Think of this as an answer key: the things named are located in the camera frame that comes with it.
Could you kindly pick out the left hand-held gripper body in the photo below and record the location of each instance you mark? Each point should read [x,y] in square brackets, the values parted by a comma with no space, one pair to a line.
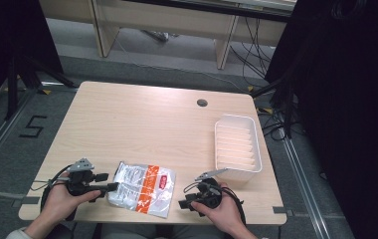
[79,184]

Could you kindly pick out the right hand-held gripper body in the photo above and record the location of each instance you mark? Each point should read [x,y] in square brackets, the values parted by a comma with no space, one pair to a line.
[210,195]

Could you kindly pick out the clear plastic bag orange stripe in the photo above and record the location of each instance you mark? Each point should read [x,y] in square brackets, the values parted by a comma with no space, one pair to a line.
[140,191]

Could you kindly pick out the person's right hand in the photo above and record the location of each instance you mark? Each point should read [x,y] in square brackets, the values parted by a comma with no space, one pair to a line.
[225,214]

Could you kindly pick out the person's left hand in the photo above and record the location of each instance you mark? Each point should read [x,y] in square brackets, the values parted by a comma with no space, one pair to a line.
[59,204]

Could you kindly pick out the person's legs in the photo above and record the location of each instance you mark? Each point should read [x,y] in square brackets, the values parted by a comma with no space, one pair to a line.
[163,232]

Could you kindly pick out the white plastic container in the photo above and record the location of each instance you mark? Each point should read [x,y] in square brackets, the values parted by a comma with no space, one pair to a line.
[236,146]

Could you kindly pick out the black metal stand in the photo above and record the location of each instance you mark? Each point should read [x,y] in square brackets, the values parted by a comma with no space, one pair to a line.
[286,109]
[13,86]

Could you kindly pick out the black curtain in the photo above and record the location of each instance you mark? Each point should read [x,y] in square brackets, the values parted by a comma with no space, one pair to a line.
[8,36]
[342,99]

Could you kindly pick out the light wooden desk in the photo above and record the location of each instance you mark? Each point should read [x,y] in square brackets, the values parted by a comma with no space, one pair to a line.
[163,18]

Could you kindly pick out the metal floor rail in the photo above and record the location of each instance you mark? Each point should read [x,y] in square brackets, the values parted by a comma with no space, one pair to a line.
[1,132]
[304,186]

